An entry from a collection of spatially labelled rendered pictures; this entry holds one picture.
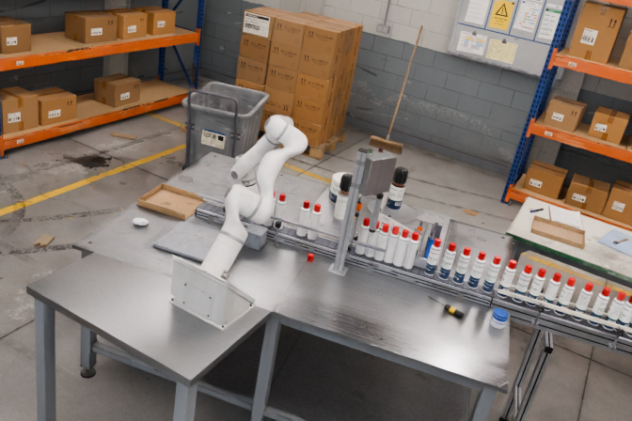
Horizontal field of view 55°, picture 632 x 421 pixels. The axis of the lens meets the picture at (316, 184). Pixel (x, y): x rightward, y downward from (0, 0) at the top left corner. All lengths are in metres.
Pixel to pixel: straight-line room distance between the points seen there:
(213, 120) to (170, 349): 3.14
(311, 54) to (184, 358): 4.48
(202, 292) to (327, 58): 4.16
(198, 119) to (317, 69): 1.61
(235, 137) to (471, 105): 3.20
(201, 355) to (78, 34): 4.62
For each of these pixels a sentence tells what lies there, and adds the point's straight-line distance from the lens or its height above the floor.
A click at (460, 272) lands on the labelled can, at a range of 3.21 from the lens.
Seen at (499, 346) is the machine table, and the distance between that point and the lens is 3.01.
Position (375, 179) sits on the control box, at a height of 1.37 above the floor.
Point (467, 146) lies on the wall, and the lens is 7.60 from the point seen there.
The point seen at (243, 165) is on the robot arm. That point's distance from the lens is 3.17.
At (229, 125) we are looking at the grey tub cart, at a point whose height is 0.68.
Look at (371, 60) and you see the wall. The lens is 7.82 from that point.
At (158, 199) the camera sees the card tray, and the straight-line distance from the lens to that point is 3.64.
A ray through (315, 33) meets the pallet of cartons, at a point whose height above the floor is 1.33.
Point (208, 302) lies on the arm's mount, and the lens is 2.65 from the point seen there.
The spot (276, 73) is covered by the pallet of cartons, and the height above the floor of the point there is 0.81.
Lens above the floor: 2.49
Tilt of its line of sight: 24 degrees down
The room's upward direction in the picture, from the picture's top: 10 degrees clockwise
